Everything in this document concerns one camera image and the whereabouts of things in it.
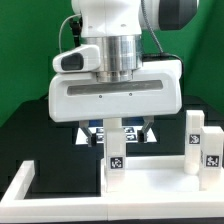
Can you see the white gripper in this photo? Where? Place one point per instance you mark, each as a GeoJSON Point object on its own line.
{"type": "Point", "coordinates": [154, 90]}

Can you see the white desk top tray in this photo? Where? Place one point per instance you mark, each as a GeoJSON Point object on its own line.
{"type": "Point", "coordinates": [157, 178]}

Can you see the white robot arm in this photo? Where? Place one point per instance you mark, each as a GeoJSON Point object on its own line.
{"type": "Point", "coordinates": [109, 76]}

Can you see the white fiducial marker sheet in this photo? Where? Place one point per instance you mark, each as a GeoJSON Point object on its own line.
{"type": "Point", "coordinates": [131, 135]}

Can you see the black camera stand pole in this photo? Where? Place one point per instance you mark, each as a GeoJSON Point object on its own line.
{"type": "Point", "coordinates": [76, 27]}

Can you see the white U-shaped obstacle frame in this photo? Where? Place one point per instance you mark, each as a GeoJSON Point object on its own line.
{"type": "Point", "coordinates": [16, 208]}

